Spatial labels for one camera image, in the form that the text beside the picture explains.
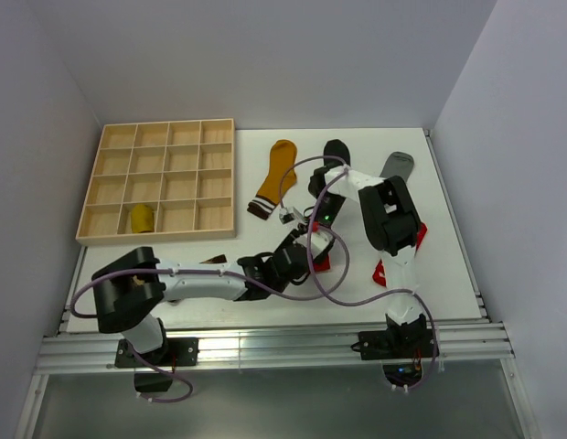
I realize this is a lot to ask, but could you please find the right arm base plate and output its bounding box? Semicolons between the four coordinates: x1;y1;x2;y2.
350;330;440;360

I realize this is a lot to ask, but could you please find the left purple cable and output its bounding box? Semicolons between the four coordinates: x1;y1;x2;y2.
70;222;350;405

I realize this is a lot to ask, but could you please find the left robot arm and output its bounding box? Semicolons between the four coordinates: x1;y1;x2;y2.
91;228;335;365

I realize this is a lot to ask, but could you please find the black sock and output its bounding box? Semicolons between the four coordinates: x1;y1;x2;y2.
323;139;351;168

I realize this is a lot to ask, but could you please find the wooden compartment tray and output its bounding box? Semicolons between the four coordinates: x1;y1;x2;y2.
76;119;235;246

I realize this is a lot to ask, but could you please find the red santa sock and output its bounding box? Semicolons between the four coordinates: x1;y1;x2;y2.
312;254;331;273
372;222;428;287

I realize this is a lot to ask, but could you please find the yellow bear sock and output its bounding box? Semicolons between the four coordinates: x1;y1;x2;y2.
130;204;155;234

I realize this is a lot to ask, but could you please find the grey sock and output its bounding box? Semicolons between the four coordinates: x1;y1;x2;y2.
380;151;414;182

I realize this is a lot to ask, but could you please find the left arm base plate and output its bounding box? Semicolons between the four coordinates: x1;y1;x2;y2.
114;337;198;369

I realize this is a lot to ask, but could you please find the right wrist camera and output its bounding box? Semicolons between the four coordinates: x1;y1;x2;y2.
279;207;306;227

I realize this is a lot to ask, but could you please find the brown argyle sock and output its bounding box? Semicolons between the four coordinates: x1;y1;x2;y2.
202;254;227;264

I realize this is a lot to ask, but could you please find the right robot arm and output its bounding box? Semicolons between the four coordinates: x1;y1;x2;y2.
309;165;432;357

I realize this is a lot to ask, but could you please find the mustard striped-cuff sock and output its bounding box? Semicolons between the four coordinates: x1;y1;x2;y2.
247;139;297;220

